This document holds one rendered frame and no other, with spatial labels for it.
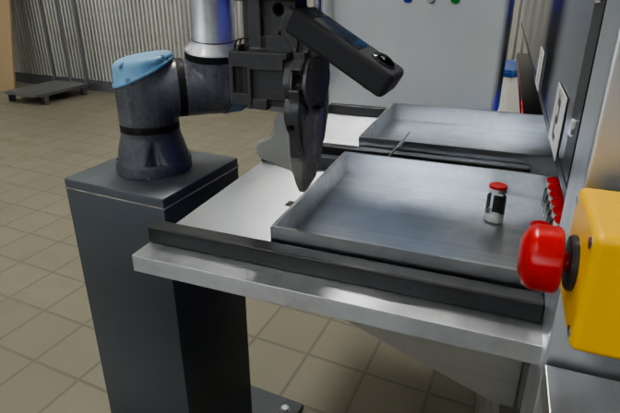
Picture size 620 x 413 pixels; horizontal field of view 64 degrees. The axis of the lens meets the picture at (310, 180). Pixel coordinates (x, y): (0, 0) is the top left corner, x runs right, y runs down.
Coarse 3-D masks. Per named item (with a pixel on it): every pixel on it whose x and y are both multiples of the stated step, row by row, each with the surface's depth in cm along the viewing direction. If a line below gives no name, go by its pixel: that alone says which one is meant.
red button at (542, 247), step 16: (544, 224) 29; (528, 240) 29; (544, 240) 28; (560, 240) 28; (528, 256) 28; (544, 256) 28; (560, 256) 27; (528, 272) 28; (544, 272) 28; (560, 272) 27; (528, 288) 29; (544, 288) 28
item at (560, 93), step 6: (558, 84) 52; (558, 90) 51; (558, 96) 50; (564, 96) 46; (564, 102) 46; (558, 108) 49; (564, 108) 45; (558, 114) 48; (564, 114) 45; (552, 120) 53; (558, 120) 48; (552, 126) 52; (558, 126) 47; (558, 132) 46; (552, 138) 50; (558, 138) 46; (552, 144) 50; (552, 150) 49
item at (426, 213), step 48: (336, 192) 67; (384, 192) 67; (432, 192) 67; (480, 192) 67; (528, 192) 65; (288, 240) 50; (336, 240) 48; (384, 240) 55; (432, 240) 55; (480, 240) 55
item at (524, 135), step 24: (384, 120) 95; (408, 120) 102; (432, 120) 101; (456, 120) 99; (480, 120) 97; (504, 120) 96; (528, 120) 94; (360, 144) 80; (384, 144) 79; (408, 144) 78; (432, 144) 76; (456, 144) 87; (480, 144) 87; (504, 144) 87; (528, 144) 87; (552, 168) 71
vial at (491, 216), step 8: (496, 192) 57; (504, 192) 57; (488, 200) 58; (496, 200) 57; (504, 200) 57; (488, 208) 58; (496, 208) 57; (504, 208) 58; (488, 216) 58; (496, 216) 58
